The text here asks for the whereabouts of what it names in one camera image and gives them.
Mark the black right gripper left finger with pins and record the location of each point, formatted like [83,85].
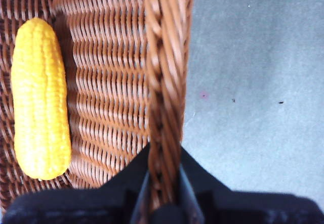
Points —
[88,206]

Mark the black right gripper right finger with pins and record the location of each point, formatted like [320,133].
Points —
[240,208]

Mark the yellow corn cob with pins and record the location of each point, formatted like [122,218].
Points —
[39,100]

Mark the brown woven wicker basket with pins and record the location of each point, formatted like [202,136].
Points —
[108,82]

